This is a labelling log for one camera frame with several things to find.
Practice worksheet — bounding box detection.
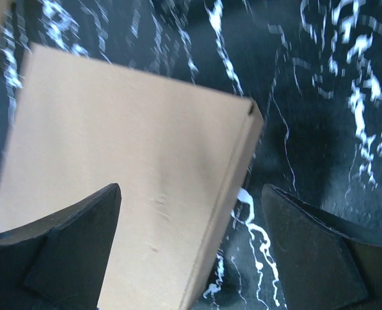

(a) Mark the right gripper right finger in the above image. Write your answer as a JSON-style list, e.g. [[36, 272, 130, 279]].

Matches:
[[261, 184, 382, 310]]

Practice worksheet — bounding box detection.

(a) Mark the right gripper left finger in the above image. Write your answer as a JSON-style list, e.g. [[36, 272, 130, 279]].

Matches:
[[0, 183, 122, 310]]

